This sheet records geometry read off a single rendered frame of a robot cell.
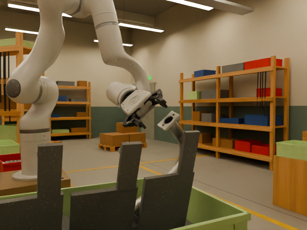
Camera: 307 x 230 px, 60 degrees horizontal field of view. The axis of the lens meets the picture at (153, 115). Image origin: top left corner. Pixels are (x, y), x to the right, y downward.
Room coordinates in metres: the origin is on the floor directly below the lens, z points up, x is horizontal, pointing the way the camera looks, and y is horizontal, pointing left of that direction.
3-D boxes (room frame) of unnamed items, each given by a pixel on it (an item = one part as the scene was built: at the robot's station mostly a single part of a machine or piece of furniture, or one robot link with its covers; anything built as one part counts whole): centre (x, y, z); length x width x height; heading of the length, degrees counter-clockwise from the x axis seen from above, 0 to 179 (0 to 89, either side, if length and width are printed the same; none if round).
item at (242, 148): (6.47, -1.72, 1.10); 3.01 x 0.55 x 2.20; 30
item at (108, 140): (7.94, 0.92, 0.37); 1.20 x 0.80 x 0.74; 128
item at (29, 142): (1.13, 0.50, 1.02); 0.19 x 0.19 x 0.18
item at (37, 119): (1.16, 0.50, 1.24); 0.19 x 0.12 x 0.24; 163
